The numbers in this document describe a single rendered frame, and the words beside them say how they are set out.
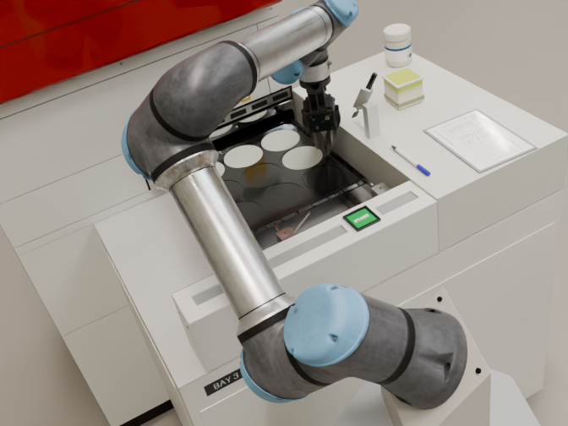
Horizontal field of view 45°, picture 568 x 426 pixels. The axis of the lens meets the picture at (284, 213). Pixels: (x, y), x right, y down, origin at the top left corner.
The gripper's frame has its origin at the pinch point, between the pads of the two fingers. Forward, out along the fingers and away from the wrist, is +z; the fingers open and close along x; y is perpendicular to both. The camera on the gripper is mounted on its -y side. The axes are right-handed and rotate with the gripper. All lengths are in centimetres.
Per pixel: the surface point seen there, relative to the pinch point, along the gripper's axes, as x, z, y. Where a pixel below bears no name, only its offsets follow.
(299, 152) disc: -6.8, 2.0, -1.6
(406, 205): 16.2, -4.0, 31.8
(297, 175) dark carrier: -7.3, 2.1, 8.0
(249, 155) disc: -19.6, 2.1, -3.4
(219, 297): -20, -4, 53
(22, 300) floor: -137, 92, -55
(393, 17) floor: 37, 92, -283
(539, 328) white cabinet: 50, 55, 16
